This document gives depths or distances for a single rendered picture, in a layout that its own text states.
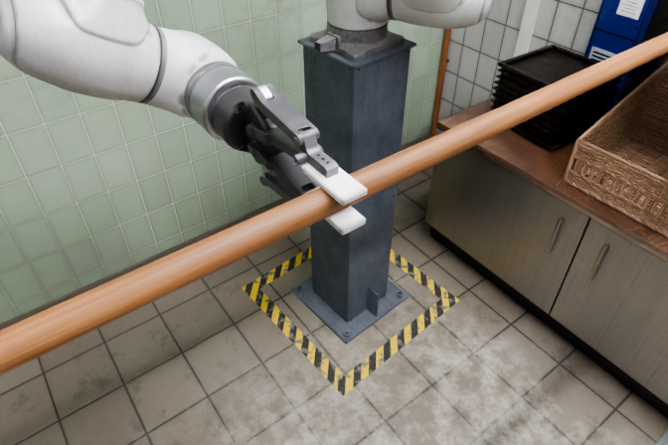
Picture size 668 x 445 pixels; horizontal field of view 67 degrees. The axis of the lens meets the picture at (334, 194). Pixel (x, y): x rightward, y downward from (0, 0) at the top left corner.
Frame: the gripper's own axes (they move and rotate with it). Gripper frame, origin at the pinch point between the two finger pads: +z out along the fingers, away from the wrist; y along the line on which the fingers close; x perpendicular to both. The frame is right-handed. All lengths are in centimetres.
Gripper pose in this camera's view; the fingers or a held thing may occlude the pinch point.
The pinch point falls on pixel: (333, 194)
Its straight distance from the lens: 51.0
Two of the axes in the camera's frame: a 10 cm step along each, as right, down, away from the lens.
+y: 0.0, 7.7, 6.3
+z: 5.9, 5.1, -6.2
